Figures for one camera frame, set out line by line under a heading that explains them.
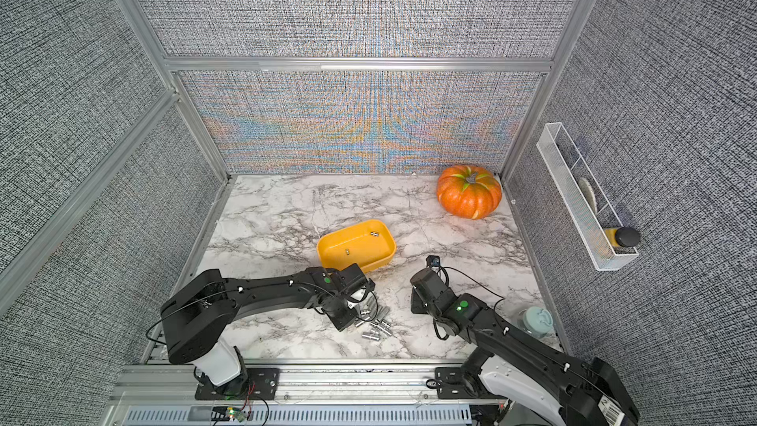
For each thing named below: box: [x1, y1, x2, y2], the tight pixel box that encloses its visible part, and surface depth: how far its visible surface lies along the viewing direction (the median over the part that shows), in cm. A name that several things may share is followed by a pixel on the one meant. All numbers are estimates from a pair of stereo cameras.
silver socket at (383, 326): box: [375, 318, 393, 337], surface depth 83 cm
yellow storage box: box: [316, 218, 398, 273], surface depth 101 cm
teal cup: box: [522, 305, 553, 338], surface depth 76 cm
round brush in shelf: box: [577, 176, 598, 214], surface depth 71 cm
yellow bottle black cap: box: [604, 226, 641, 248], surface depth 63 cm
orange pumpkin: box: [436, 164, 503, 219], surface depth 102 cm
